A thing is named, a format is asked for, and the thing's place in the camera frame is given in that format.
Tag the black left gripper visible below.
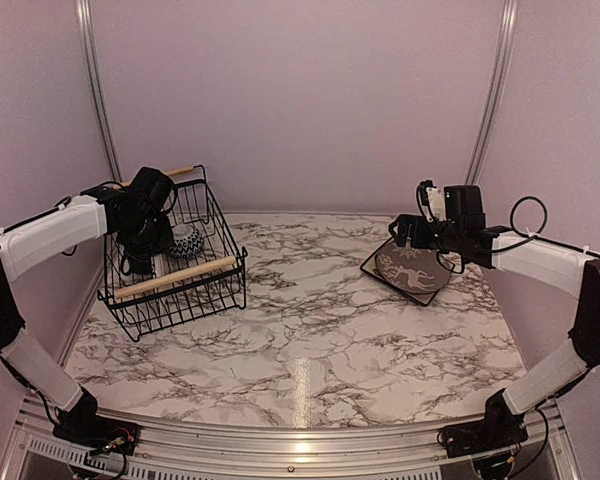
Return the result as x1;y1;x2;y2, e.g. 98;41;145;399
119;212;175;260

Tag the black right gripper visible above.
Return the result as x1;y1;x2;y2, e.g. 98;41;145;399
388;214;463;253

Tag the dark blue mug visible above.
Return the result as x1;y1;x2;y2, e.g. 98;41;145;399
120;251;153;276

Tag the grey patterned round plate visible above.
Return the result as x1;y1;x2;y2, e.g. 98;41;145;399
374;242;451;294

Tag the blue white patterned bowl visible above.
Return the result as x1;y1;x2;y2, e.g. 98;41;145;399
168;223;204;259

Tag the square floral plate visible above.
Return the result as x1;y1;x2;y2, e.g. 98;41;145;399
360;239;440;306

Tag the white round plate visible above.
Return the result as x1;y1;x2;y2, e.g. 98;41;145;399
152;254;165;279

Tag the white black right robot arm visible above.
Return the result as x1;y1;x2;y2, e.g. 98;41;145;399
388;180;600;457

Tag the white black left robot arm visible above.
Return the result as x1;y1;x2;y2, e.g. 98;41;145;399
0;167;175;445

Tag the black wire dish rack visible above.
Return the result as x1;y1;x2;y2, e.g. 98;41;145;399
97;165;248;342

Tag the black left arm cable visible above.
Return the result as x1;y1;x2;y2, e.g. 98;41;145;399
54;179;126;256

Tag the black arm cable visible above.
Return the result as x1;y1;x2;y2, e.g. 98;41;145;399
437;195;594;276
54;179;126;256

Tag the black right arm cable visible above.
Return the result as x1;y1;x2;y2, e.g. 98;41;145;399
437;195;594;276

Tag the aluminium front frame rail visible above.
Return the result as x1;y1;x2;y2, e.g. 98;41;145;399
0;394;581;480

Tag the aluminium left corner post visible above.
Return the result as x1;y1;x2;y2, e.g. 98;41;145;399
75;0;122;182

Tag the aluminium corner post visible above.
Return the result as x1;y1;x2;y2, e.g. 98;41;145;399
465;0;519;185
75;0;122;182

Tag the aluminium right corner post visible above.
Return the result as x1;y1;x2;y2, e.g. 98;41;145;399
465;0;519;185

